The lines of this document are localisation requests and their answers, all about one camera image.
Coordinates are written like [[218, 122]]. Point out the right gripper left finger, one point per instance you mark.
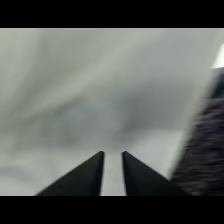
[[87, 178]]

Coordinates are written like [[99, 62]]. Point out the white T-shirt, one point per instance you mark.
[[100, 93]]

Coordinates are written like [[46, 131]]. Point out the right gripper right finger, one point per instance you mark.
[[140, 180]]

